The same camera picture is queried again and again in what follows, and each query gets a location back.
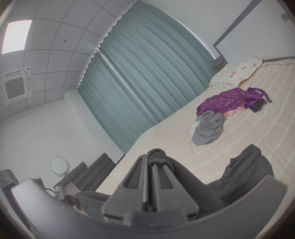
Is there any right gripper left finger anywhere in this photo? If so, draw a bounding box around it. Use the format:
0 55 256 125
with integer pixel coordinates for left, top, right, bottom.
101 154 150 220

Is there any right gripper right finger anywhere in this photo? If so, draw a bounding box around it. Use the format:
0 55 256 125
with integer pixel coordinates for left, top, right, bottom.
150 164 200 219

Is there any black top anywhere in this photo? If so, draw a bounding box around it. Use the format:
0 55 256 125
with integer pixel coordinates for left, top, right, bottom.
76 144 275 217

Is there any bed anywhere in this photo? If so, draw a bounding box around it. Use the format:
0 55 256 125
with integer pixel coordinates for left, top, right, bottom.
95 0 295 208

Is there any black chest of drawers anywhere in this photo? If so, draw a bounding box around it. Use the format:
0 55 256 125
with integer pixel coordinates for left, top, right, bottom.
73 153 117 191

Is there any round white-framed mirror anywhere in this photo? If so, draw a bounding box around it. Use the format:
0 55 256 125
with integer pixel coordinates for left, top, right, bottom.
50 155 70 176

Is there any grey garment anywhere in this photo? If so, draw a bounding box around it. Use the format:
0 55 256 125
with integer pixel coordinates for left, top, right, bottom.
191 111 227 146

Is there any blue-green curtain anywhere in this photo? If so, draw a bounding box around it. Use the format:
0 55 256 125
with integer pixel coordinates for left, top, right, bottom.
96 1 221 124
77 51 158 154

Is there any pink garment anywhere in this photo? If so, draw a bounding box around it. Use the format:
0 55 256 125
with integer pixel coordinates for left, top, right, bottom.
223 106 246 118

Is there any purple satin garment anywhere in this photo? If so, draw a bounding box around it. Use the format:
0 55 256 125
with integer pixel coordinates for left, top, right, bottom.
196 87 272 116

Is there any small black garment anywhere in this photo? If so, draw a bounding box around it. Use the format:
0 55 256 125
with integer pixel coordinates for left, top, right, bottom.
250 100 267 113

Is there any white printed pillow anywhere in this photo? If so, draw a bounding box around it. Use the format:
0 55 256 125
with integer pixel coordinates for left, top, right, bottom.
209 57 263 88

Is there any grey bedside table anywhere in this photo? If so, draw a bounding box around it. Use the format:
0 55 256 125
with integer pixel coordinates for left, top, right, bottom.
211 57 224 71

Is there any ceiling air conditioner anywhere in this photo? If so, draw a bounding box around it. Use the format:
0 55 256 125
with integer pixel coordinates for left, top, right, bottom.
0 66 33 106

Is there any ceiling light panel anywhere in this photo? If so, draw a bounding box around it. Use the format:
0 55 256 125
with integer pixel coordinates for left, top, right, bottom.
2 20 33 55

